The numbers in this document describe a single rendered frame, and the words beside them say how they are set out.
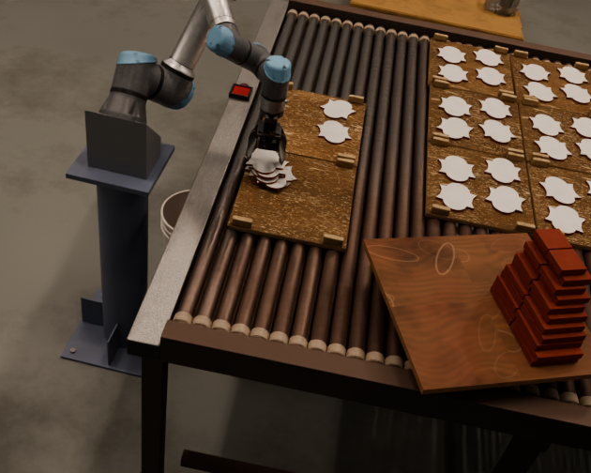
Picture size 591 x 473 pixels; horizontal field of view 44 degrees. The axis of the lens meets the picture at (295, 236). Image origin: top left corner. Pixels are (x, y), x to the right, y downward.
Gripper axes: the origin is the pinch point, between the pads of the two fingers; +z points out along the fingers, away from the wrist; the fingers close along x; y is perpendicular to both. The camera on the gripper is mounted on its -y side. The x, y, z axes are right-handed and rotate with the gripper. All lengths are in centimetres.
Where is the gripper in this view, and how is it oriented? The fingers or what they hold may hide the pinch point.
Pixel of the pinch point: (265, 160)
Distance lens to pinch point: 230.2
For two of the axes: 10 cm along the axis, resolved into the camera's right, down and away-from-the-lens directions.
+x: 9.9, 1.2, 0.7
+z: -1.4, 7.4, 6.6
